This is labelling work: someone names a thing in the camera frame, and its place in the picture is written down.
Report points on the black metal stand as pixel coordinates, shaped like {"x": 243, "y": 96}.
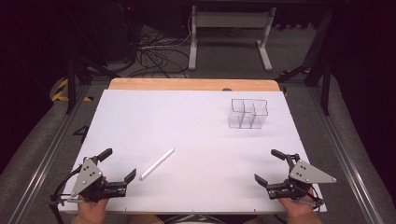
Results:
{"x": 320, "y": 68}
{"x": 72, "y": 81}

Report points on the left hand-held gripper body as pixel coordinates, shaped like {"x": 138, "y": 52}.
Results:
{"x": 87, "y": 177}

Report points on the white board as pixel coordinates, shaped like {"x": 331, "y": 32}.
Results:
{"x": 193, "y": 130}

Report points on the metal chair base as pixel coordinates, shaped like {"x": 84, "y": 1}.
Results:
{"x": 193, "y": 219}

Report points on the clear plastic organizer box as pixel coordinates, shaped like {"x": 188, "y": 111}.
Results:
{"x": 248, "y": 114}

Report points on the yellow black hazard tape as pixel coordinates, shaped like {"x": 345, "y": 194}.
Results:
{"x": 59, "y": 93}

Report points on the wooden table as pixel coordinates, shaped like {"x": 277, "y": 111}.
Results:
{"x": 193, "y": 84}

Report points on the person's right hand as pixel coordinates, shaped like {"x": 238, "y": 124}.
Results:
{"x": 295, "y": 209}

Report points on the white metal stand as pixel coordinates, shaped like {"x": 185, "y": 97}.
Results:
{"x": 232, "y": 20}

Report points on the person's left hand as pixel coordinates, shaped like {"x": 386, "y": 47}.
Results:
{"x": 92, "y": 211}

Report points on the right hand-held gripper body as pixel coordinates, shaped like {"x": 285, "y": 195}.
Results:
{"x": 306, "y": 175}

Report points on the white pen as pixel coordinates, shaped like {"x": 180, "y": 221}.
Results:
{"x": 156, "y": 164}

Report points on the aluminium rail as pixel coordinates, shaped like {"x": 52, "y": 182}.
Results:
{"x": 46, "y": 158}
{"x": 342, "y": 155}

